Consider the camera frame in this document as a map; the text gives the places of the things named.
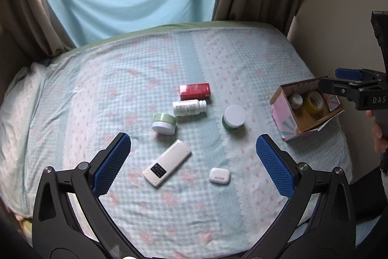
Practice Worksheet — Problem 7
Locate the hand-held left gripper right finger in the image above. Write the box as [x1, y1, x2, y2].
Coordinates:
[242, 134, 356, 259]

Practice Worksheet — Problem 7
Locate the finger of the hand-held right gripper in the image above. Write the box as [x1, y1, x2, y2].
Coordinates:
[318, 77, 364, 102]
[335, 68, 385, 84]

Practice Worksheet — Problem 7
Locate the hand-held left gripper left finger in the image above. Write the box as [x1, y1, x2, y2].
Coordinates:
[32, 132, 143, 259]

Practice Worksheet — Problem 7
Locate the pink cardboard box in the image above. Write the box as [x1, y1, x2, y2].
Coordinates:
[270, 76, 345, 142]

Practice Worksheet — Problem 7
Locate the white earbuds case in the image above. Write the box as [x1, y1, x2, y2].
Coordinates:
[209, 167, 231, 184]

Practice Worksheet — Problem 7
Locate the white remote control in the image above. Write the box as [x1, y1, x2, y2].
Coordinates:
[142, 139, 192, 187]

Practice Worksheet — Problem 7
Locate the small green-lidded cream jar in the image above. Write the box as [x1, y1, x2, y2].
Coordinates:
[152, 113, 177, 135]

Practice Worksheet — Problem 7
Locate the large green jar white lid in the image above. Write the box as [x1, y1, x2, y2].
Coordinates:
[222, 105, 247, 130]

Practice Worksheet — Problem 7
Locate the white pill bottle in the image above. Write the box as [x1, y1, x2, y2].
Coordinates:
[173, 100, 207, 117]

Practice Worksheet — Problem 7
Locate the red carton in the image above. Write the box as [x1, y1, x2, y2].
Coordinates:
[179, 83, 211, 101]

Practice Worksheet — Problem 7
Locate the person's right hand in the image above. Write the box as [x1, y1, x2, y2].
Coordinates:
[366, 110, 388, 154]

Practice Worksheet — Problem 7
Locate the small white-capped bottle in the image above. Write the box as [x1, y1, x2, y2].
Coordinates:
[288, 94, 304, 109]

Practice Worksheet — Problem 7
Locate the blue checked floral blanket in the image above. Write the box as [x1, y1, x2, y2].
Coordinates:
[0, 25, 354, 259]

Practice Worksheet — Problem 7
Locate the green bed sheet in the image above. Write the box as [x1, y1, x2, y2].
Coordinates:
[45, 21, 288, 64]

